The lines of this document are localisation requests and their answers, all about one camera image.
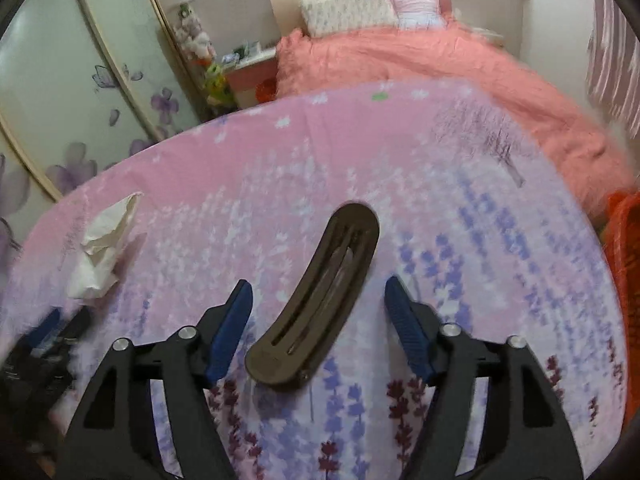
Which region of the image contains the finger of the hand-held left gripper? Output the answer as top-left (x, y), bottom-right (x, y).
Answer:
top-left (25, 305), bottom-right (95, 361)

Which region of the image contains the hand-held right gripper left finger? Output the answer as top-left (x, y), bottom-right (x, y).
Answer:
top-left (57, 279), bottom-right (254, 480)

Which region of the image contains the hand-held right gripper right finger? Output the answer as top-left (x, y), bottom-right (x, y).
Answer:
top-left (384, 275), bottom-right (585, 480)

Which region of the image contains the brown hair clip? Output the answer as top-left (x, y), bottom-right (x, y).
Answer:
top-left (244, 201), bottom-right (380, 390)

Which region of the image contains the orange plastic basket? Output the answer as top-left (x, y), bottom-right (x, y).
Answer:
top-left (602, 190), bottom-right (640, 361)

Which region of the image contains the crumpled white tissue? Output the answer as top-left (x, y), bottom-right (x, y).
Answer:
top-left (66, 191), bottom-right (143, 301)

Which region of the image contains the lavender printed bedsheet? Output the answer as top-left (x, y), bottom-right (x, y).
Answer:
top-left (0, 77), bottom-right (628, 480)

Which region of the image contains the red bag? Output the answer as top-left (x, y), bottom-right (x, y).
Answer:
top-left (255, 80), bottom-right (279, 106)

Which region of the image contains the flower printed wardrobe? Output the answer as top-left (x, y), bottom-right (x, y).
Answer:
top-left (0, 0), bottom-right (211, 281)

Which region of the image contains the pink nightstand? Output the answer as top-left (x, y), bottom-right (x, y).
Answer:
top-left (222, 50), bottom-right (279, 110)

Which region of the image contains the coral pink duvet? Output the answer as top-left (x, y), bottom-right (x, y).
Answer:
top-left (275, 14), bottom-right (633, 217)

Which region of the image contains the stack of plush toys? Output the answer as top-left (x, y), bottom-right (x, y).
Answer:
top-left (172, 2), bottom-right (235, 107)

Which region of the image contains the pink striped pillow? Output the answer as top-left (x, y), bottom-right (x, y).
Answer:
top-left (389, 0), bottom-right (447, 30)

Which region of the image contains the white floral pillow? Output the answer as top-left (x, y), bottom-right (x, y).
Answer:
top-left (299, 0), bottom-right (401, 38)

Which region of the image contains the pink curtain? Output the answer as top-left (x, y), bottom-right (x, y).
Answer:
top-left (585, 0), bottom-right (640, 135)

